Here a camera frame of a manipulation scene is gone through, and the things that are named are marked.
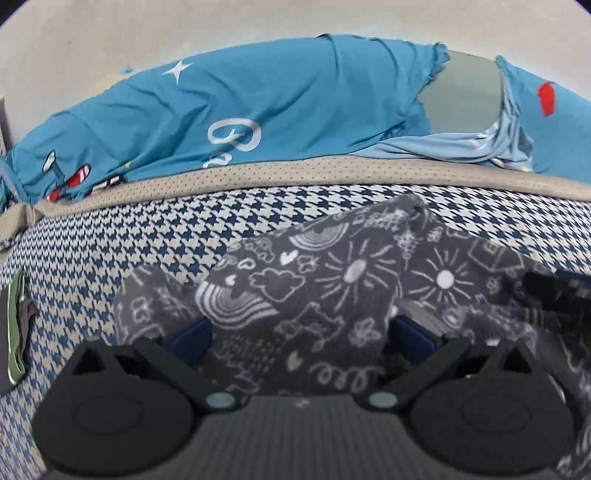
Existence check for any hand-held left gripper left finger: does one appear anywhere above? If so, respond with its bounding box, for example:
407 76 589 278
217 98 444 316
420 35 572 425
69 318 238 413

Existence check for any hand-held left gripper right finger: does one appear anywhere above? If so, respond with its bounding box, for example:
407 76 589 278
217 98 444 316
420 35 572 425
368 317 536 413

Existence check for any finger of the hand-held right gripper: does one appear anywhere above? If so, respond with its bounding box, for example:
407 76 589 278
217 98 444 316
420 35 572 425
524 271 591 324

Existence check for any grey doodle print fleece garment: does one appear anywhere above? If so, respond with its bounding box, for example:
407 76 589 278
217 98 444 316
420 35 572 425
113 194 591 480

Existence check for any blue beige houndstooth blanket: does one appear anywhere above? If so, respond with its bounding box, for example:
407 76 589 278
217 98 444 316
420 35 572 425
0 154 591 480

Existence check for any blue cartoon print bed bumper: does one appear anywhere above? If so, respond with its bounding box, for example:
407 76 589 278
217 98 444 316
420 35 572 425
365 55 591 190
0 33 451 206

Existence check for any dark grey folded garment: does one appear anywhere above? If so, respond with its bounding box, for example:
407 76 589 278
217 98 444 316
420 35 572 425
16 298 38 334

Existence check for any green grey striped folded shirt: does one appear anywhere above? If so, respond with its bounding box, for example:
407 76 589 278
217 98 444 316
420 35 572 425
0 270 38 395

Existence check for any grey pad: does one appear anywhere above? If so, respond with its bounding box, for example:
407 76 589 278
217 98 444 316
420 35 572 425
421 50 505 136

